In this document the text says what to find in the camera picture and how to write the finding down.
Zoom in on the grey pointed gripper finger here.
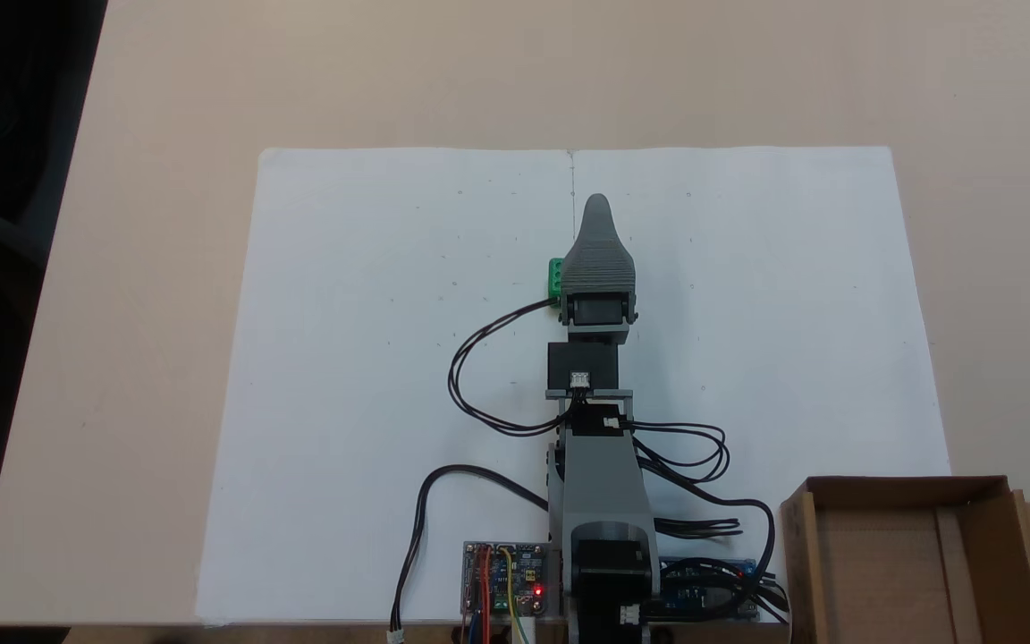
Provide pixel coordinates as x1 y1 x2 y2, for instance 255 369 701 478
560 194 637 292

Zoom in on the white paper sheet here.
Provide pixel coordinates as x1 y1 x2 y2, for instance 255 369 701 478
196 146 952 625

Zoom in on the blue circuit board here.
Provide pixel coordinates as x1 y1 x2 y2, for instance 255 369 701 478
658 556 762 621

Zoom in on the brown cardboard box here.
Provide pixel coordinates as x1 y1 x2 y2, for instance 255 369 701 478
779 476 1030 644

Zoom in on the black gripper wire loop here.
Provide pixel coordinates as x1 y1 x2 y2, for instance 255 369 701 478
447 300 570 437

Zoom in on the black arm wire bundle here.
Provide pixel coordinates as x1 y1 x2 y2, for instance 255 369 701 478
629 420 790 624

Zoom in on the circuit board with coloured wires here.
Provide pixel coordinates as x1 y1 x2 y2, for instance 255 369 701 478
461 541 550 620

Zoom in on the black cable with white plug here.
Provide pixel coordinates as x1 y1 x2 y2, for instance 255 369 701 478
387 464 552 644

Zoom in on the yellow wire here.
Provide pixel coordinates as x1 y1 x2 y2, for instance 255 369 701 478
499 547 534 644

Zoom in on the red wire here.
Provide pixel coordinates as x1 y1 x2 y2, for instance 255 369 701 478
477 547 493 644

